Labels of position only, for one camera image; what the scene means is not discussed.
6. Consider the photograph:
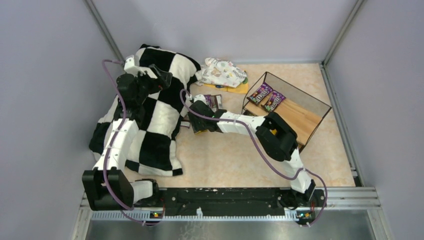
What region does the yellow M&M bag small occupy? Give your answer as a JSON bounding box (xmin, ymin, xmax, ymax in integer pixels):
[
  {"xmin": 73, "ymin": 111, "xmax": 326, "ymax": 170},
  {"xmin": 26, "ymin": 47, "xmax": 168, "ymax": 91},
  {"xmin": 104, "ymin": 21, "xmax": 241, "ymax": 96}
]
[{"xmin": 194, "ymin": 129, "xmax": 209, "ymax": 135}]

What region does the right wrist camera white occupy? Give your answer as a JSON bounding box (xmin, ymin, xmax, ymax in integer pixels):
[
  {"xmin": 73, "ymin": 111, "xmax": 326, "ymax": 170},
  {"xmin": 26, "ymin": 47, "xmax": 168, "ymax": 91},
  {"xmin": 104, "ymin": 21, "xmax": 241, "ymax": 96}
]
[{"xmin": 192, "ymin": 94, "xmax": 207, "ymax": 104}]

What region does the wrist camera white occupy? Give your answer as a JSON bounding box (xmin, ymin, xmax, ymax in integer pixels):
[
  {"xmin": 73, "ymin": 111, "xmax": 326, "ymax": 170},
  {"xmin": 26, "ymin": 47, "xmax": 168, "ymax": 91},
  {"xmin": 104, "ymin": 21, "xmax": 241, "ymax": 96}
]
[
  {"xmin": 123, "ymin": 55, "xmax": 148, "ymax": 77},
  {"xmin": 192, "ymin": 94, "xmax": 207, "ymax": 104}
]

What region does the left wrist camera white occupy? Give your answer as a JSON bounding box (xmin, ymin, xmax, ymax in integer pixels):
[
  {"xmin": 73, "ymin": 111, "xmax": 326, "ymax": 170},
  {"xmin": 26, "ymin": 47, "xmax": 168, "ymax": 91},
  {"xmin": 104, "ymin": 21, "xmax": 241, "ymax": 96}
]
[{"xmin": 123, "ymin": 55, "xmax": 148, "ymax": 77}]

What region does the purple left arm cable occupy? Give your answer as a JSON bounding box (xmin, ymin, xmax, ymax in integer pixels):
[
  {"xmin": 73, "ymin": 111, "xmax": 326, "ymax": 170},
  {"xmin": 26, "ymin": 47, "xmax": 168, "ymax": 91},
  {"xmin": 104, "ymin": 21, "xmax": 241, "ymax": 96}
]
[{"xmin": 100, "ymin": 58, "xmax": 160, "ymax": 227}]

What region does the purple M&M bag on table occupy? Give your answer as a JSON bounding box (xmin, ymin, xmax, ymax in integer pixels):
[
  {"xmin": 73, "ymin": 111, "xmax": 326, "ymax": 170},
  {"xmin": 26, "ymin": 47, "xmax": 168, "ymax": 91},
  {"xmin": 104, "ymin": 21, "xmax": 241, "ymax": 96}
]
[{"xmin": 204, "ymin": 94, "xmax": 213, "ymax": 109}]

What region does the purple m&m bag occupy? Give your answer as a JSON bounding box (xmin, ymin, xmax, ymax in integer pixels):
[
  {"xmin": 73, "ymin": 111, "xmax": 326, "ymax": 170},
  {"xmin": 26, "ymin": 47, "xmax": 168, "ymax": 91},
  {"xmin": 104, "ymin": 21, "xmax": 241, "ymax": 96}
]
[
  {"xmin": 204, "ymin": 94, "xmax": 213, "ymax": 109},
  {"xmin": 246, "ymin": 82, "xmax": 274, "ymax": 106},
  {"xmin": 261, "ymin": 90, "xmax": 286, "ymax": 113}
]

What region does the yellow cloth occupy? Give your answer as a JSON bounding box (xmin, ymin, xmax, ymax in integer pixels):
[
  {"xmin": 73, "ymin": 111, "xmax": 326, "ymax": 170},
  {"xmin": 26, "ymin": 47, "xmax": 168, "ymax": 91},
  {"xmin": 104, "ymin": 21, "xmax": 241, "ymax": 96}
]
[{"xmin": 203, "ymin": 82, "xmax": 249, "ymax": 94}]

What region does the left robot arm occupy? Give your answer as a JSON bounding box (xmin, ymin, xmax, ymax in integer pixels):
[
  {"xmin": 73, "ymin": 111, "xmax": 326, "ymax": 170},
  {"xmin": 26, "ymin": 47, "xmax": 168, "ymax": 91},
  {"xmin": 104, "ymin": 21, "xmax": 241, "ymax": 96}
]
[{"xmin": 82, "ymin": 64, "xmax": 173, "ymax": 211}]

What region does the purple M&M bag on shelf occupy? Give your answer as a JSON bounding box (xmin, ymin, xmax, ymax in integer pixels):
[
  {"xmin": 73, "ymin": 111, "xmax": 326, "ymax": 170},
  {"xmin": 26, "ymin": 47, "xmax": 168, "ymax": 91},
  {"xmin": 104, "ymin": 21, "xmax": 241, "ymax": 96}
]
[{"xmin": 246, "ymin": 82, "xmax": 274, "ymax": 106}]

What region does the floral white cloth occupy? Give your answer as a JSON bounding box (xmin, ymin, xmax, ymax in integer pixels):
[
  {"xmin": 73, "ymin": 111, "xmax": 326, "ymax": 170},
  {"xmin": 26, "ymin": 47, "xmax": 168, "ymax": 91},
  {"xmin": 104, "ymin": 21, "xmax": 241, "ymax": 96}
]
[{"xmin": 195, "ymin": 57, "xmax": 248, "ymax": 88}]

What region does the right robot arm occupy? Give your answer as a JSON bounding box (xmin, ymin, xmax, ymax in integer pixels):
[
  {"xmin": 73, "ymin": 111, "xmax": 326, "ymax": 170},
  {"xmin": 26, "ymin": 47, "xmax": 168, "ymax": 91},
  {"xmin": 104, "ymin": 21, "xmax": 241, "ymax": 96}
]
[{"xmin": 187, "ymin": 100, "xmax": 316, "ymax": 202}]

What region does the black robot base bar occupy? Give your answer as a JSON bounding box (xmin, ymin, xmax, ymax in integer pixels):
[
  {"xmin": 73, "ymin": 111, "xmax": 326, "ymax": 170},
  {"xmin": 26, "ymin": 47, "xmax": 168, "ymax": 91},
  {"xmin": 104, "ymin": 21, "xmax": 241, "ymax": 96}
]
[{"xmin": 135, "ymin": 187, "xmax": 325, "ymax": 216}]

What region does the black wire wooden shelf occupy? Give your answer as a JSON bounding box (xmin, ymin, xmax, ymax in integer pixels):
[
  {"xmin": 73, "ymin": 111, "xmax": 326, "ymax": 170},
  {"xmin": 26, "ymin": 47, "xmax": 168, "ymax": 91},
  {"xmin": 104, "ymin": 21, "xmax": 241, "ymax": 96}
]
[{"xmin": 242, "ymin": 71, "xmax": 332, "ymax": 151}]

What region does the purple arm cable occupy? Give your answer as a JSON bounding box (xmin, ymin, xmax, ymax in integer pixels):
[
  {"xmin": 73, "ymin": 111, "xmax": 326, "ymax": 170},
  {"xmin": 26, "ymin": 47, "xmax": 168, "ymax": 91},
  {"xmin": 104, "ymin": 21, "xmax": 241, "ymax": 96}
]
[
  {"xmin": 100, "ymin": 58, "xmax": 160, "ymax": 227},
  {"xmin": 179, "ymin": 88, "xmax": 329, "ymax": 226}
]

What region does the brown M&M bag on table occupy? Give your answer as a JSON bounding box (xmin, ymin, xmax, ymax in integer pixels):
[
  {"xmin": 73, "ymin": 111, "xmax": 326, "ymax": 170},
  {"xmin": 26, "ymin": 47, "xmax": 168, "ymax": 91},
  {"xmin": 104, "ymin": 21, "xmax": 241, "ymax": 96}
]
[{"xmin": 210, "ymin": 94, "xmax": 223, "ymax": 112}]

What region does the white toothed rail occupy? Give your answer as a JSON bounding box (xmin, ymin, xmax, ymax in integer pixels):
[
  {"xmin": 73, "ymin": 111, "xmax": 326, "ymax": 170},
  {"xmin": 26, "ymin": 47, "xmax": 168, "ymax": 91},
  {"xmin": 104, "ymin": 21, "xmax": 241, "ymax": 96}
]
[{"xmin": 91, "ymin": 208, "xmax": 299, "ymax": 222}]

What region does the black white checkered pillow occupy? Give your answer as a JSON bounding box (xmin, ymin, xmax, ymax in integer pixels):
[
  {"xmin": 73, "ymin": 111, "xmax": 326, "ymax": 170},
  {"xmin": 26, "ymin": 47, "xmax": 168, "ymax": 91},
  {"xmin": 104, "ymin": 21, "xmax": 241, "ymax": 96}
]
[{"xmin": 88, "ymin": 43, "xmax": 202, "ymax": 177}]

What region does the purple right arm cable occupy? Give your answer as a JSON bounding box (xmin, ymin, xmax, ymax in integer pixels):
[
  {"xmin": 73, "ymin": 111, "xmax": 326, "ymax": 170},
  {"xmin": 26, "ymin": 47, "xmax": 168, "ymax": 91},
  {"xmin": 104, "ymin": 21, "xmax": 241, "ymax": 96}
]
[{"xmin": 179, "ymin": 88, "xmax": 329, "ymax": 226}]

